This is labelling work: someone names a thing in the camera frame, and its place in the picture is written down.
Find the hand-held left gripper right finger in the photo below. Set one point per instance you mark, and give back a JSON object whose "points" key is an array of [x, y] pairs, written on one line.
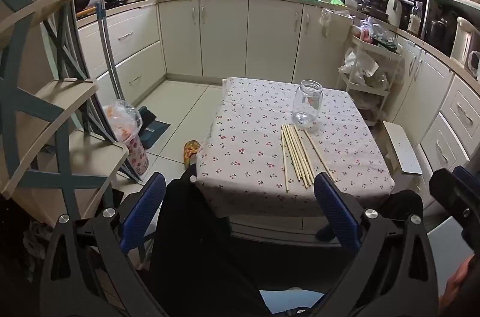
{"points": [[335, 214]]}

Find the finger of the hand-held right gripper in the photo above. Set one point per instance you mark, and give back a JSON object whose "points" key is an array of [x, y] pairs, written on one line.
{"points": [[467, 176], [450, 193]]}

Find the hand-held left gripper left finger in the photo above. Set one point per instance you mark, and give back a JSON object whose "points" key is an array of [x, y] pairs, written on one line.
{"points": [[144, 214]]}

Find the bundle of wooden chopsticks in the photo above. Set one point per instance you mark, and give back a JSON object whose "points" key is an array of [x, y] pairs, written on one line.
{"points": [[298, 159]]}

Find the clear glass jar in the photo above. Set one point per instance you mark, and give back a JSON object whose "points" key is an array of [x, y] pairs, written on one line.
{"points": [[305, 110]]}

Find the person's right hand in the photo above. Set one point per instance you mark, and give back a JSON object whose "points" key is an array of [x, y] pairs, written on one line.
{"points": [[461, 277]]}

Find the floral trash bin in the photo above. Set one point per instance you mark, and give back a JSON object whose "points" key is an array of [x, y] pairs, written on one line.
{"points": [[137, 155]]}

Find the person's left leg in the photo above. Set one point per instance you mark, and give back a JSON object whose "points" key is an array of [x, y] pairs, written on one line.
{"points": [[195, 245]]}

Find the white wooden stool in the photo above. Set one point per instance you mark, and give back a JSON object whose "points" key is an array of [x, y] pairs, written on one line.
{"points": [[403, 148]]}

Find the yellow floral slipper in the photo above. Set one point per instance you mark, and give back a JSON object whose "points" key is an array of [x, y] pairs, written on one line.
{"points": [[190, 150]]}

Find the dark teal dustpan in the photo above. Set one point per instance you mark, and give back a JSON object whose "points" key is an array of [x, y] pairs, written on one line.
{"points": [[153, 131]]}

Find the clear plastic bag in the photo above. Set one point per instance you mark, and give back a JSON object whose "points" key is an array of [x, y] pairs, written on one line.
{"points": [[474, 61], [327, 17]]}

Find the cherry print tablecloth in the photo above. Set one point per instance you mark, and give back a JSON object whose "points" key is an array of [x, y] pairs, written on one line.
{"points": [[243, 137]]}

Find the white thermal pot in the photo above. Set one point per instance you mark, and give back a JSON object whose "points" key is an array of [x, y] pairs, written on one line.
{"points": [[461, 39]]}

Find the white rolling cart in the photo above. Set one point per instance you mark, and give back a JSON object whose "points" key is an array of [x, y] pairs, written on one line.
{"points": [[390, 54]]}

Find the black kettle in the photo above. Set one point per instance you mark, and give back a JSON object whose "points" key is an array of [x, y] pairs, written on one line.
{"points": [[440, 32]]}

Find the wooden tiered shelf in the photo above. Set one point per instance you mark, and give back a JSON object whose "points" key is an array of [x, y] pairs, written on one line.
{"points": [[56, 95]]}

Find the white plastic bag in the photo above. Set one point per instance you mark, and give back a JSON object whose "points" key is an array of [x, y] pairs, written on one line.
{"points": [[360, 67]]}

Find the clear bottle with label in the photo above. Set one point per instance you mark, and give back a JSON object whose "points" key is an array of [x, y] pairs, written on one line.
{"points": [[414, 19]]}

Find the packaged groceries pile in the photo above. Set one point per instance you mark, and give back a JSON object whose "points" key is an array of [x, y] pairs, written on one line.
{"points": [[375, 34]]}

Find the white cutting board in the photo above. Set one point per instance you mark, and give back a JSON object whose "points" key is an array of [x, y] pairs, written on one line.
{"points": [[393, 11]]}

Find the cream kitchen base cabinets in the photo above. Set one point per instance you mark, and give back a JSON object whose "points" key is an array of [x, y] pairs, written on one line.
{"points": [[225, 36]]}

